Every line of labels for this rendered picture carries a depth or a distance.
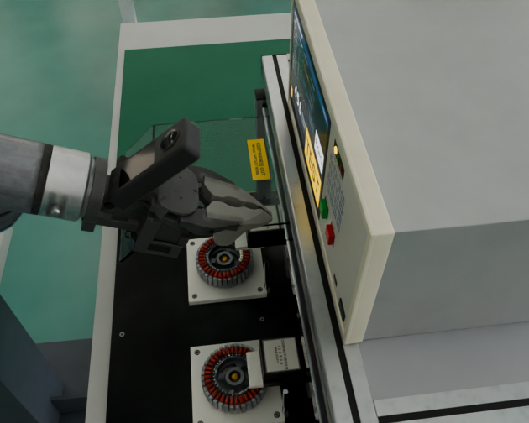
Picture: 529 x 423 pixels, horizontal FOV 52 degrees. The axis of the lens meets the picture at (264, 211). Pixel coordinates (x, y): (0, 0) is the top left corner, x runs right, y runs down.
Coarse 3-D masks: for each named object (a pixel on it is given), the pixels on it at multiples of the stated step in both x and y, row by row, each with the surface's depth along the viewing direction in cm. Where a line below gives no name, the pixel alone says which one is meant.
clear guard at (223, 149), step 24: (216, 120) 94; (240, 120) 94; (264, 120) 94; (144, 144) 92; (216, 144) 90; (240, 144) 90; (216, 168) 87; (240, 168) 87; (264, 192) 83; (288, 216) 80
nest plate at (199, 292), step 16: (192, 240) 113; (192, 256) 110; (256, 256) 110; (192, 272) 108; (256, 272) 108; (192, 288) 105; (208, 288) 105; (240, 288) 105; (256, 288) 105; (192, 304) 104
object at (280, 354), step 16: (288, 336) 89; (256, 352) 91; (272, 352) 87; (288, 352) 87; (256, 368) 90; (272, 368) 85; (288, 368) 85; (304, 368) 88; (256, 384) 88; (272, 384) 87
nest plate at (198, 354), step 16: (192, 352) 97; (208, 352) 97; (192, 368) 95; (224, 368) 95; (192, 384) 93; (224, 384) 93; (192, 400) 91; (272, 400) 91; (208, 416) 90; (224, 416) 90; (240, 416) 90; (256, 416) 90; (272, 416) 90
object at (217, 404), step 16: (224, 352) 93; (240, 352) 93; (208, 368) 91; (240, 368) 92; (208, 384) 89; (240, 384) 91; (208, 400) 90; (224, 400) 88; (240, 400) 88; (256, 400) 89
